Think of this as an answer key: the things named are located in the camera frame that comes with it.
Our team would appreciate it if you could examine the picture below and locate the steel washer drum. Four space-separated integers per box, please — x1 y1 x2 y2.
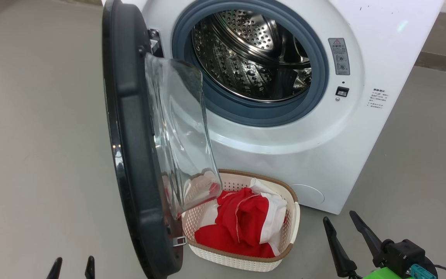
191 10 312 103

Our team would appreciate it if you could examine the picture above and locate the grey warning label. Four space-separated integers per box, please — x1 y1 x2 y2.
328 38 350 76

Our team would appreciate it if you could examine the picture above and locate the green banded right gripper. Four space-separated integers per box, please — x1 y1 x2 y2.
323 210 413 279

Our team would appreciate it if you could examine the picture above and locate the cream plastic laundry basket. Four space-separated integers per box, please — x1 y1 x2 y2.
180 169 301 272

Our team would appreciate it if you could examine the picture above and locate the black round washer door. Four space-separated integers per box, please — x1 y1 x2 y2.
102 0 223 279

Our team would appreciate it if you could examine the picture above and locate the red and white garment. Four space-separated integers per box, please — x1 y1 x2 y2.
194 177 288 258

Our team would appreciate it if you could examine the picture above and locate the small printed text label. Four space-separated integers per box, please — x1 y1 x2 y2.
368 88 389 110

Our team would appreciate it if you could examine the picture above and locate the teal right camera connector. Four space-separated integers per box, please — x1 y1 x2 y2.
411 264 436 279

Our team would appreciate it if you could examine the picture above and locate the white washing machine body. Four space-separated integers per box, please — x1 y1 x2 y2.
130 0 445 215

